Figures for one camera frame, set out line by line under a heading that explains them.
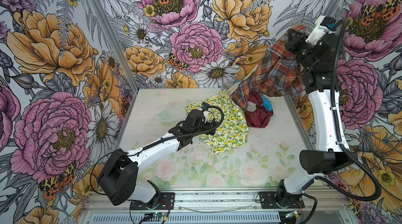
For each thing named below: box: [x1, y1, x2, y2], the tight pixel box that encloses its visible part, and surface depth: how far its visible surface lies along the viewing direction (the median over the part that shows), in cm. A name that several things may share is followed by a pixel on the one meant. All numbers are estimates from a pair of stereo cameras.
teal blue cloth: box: [259, 93, 273, 112], surface depth 107 cm
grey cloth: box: [246, 100, 257, 112], surface depth 96 cm
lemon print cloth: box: [185, 89, 250, 155], surface depth 99 cm
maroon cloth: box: [244, 91, 274, 129], surface depth 99 cm
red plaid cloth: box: [231, 25, 306, 111], surface depth 73 cm
